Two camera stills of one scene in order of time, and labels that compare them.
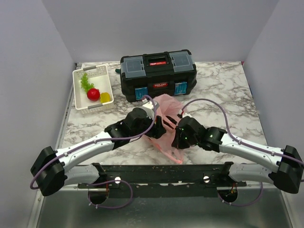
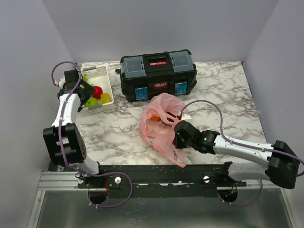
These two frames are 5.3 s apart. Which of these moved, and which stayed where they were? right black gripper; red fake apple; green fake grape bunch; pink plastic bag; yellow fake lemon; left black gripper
Moved: left black gripper; red fake apple
Stayed: pink plastic bag; green fake grape bunch; right black gripper; yellow fake lemon
